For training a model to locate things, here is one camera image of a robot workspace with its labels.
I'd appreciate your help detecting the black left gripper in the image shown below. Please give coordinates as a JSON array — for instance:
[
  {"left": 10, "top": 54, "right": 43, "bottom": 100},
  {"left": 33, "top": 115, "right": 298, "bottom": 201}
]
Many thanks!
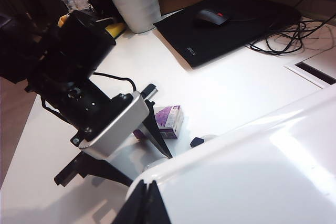
[{"left": 54, "top": 79, "right": 173, "bottom": 188}]

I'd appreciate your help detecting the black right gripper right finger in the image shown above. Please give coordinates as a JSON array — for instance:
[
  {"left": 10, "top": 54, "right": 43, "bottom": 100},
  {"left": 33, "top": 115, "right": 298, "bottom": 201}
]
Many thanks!
[{"left": 147, "top": 180, "right": 172, "bottom": 224}]

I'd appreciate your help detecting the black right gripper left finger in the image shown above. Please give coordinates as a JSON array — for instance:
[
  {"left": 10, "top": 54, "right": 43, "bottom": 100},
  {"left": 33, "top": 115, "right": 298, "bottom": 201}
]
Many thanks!
[{"left": 112, "top": 179, "right": 150, "bottom": 224}]

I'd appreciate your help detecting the purple white tissue pack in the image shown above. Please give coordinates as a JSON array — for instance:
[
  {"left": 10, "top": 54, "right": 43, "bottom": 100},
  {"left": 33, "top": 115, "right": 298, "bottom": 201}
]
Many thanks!
[{"left": 132, "top": 105, "right": 184, "bottom": 140}]

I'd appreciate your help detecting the yellow green object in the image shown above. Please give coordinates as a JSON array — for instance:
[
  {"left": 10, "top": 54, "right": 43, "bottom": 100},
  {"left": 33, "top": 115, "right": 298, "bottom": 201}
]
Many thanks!
[{"left": 57, "top": 15, "right": 127, "bottom": 38}]

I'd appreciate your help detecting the white plant pot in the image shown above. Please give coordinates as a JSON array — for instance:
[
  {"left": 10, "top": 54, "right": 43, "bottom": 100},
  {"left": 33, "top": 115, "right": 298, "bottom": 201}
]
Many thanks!
[{"left": 110, "top": 0, "right": 162, "bottom": 34}]

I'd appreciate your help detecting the black mouse pad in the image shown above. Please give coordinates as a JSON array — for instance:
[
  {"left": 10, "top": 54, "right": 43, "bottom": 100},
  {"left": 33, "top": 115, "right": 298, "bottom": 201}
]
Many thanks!
[{"left": 153, "top": 0, "right": 301, "bottom": 69}]

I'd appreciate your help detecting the black computer mouse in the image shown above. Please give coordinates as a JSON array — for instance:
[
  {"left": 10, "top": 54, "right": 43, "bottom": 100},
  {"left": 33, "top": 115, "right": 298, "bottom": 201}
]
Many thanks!
[{"left": 194, "top": 8, "right": 232, "bottom": 27}]

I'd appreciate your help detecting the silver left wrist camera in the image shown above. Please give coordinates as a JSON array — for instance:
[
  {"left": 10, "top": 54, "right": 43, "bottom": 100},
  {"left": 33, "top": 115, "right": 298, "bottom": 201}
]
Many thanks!
[{"left": 78, "top": 91, "right": 150, "bottom": 161}]

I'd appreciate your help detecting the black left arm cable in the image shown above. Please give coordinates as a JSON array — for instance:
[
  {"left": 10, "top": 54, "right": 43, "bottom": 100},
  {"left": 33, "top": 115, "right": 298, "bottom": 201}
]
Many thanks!
[{"left": 91, "top": 71, "right": 137, "bottom": 93}]

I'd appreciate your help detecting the white drawer cabinet frame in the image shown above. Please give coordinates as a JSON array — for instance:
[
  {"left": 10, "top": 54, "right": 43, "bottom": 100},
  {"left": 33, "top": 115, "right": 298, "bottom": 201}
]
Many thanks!
[{"left": 125, "top": 83, "right": 336, "bottom": 224}]

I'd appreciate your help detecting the black mouse cable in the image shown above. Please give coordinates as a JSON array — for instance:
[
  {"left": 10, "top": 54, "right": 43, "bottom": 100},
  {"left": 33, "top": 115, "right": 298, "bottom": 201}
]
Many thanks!
[{"left": 230, "top": 0, "right": 336, "bottom": 56}]

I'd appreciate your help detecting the white desk cable slot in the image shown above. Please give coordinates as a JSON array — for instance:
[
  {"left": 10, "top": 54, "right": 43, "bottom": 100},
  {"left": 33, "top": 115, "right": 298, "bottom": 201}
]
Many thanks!
[{"left": 285, "top": 50, "right": 336, "bottom": 90}]

